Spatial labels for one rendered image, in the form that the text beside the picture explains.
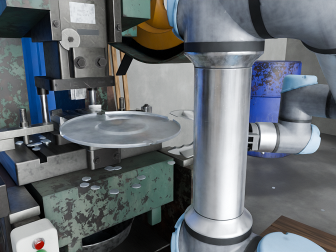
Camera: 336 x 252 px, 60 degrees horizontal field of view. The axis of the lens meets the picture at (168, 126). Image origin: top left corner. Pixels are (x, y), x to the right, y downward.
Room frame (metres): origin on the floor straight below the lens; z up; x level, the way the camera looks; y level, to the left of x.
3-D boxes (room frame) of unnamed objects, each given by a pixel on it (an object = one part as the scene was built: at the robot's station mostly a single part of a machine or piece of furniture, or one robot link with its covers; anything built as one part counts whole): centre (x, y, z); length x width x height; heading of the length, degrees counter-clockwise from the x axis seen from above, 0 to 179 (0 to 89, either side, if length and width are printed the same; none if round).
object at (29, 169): (0.91, 0.29, 0.68); 0.45 x 0.30 x 0.06; 130
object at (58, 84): (0.91, 0.29, 0.86); 0.20 x 0.16 x 0.05; 130
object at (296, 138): (0.69, -0.31, 0.76); 0.11 x 0.08 x 0.09; 92
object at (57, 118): (0.90, 0.28, 0.76); 0.15 x 0.09 x 0.05; 130
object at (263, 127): (0.69, -0.23, 0.75); 0.08 x 0.05 x 0.08; 2
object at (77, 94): (0.90, 0.28, 0.84); 0.05 x 0.03 x 0.04; 130
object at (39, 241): (0.48, 0.25, 0.61); 0.02 x 0.01 x 0.02; 130
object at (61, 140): (0.91, 0.29, 0.72); 0.20 x 0.16 x 0.03; 130
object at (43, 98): (0.90, 0.39, 0.81); 0.02 x 0.02 x 0.14
